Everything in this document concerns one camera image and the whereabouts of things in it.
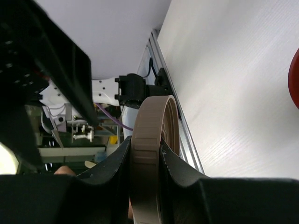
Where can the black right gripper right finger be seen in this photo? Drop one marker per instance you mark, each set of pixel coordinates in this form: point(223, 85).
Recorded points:
point(189, 197)

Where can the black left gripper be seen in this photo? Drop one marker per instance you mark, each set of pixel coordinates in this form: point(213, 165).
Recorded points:
point(34, 51)

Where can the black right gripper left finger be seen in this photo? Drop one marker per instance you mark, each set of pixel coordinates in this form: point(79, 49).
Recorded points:
point(99, 195)

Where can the taupe round lid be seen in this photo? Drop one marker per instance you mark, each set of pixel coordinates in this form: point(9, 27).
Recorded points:
point(157, 120)

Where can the person in background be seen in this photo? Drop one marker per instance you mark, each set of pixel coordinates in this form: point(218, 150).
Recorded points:
point(64, 170)

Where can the red round lid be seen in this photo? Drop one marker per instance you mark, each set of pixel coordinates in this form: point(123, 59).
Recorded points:
point(293, 79)

